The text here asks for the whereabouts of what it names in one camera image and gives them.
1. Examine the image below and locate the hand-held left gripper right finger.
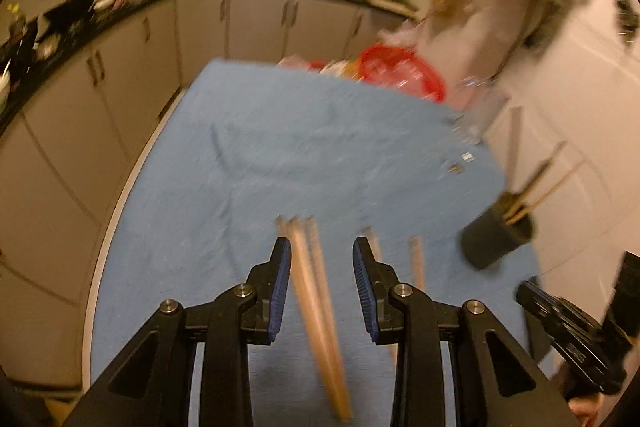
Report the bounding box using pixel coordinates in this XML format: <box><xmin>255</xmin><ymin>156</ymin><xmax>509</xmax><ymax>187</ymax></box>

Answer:
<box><xmin>352</xmin><ymin>237</ymin><xmax>583</xmax><ymax>427</ymax></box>

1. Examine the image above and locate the clear glass cup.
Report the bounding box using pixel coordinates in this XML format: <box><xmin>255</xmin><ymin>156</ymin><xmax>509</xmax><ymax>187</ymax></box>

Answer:
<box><xmin>457</xmin><ymin>77</ymin><xmax>508</xmax><ymax>142</ymax></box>

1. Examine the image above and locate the single wooden chopstick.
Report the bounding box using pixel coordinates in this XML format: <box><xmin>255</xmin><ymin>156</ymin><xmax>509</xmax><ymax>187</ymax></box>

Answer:
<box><xmin>517</xmin><ymin>141</ymin><xmax>568</xmax><ymax>205</ymax></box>
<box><xmin>409</xmin><ymin>235</ymin><xmax>427</xmax><ymax>290</ymax></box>
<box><xmin>305</xmin><ymin>217</ymin><xmax>351</xmax><ymax>408</ymax></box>
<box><xmin>506</xmin><ymin>106</ymin><xmax>523</xmax><ymax>195</ymax></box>
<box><xmin>276</xmin><ymin>216</ymin><xmax>353</xmax><ymax>424</ymax></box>
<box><xmin>362</xmin><ymin>227</ymin><xmax>385</xmax><ymax>264</ymax></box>
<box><xmin>527</xmin><ymin>161</ymin><xmax>586</xmax><ymax>210</ymax></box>

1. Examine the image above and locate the cooking oil bottle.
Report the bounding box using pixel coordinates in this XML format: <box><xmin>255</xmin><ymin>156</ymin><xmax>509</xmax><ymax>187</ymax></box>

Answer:
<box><xmin>7</xmin><ymin>2</ymin><xmax>26</xmax><ymax>38</ymax></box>

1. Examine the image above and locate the red plastic basket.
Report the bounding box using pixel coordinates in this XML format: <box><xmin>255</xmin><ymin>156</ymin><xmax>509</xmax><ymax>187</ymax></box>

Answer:
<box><xmin>359</xmin><ymin>46</ymin><xmax>447</xmax><ymax>104</ymax></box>

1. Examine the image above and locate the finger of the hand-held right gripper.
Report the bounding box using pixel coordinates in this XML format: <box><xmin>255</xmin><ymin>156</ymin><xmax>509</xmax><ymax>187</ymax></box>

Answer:
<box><xmin>516</xmin><ymin>281</ymin><xmax>628</xmax><ymax>395</ymax></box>

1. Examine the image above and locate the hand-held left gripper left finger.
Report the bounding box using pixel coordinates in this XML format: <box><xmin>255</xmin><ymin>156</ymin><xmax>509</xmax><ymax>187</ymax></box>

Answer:
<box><xmin>62</xmin><ymin>237</ymin><xmax>293</xmax><ymax>427</ymax></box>

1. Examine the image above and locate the black chopstick holder cup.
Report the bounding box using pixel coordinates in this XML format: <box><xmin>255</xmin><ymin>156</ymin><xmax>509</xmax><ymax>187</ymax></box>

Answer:
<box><xmin>460</xmin><ymin>191</ymin><xmax>537</xmax><ymax>272</ymax></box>

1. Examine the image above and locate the black power strip with cable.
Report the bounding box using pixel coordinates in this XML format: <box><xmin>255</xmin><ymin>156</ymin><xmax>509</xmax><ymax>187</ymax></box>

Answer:
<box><xmin>611</xmin><ymin>0</ymin><xmax>640</xmax><ymax>35</ymax></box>

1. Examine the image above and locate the blue tablecloth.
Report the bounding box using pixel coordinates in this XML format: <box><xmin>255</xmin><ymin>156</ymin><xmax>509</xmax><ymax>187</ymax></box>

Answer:
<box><xmin>90</xmin><ymin>59</ymin><xmax>543</xmax><ymax>427</ymax></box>

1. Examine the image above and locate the white plastic bag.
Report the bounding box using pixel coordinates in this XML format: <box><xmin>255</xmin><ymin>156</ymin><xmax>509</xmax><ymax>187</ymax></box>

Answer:
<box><xmin>380</xmin><ymin>22</ymin><xmax>426</xmax><ymax>52</ymax></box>

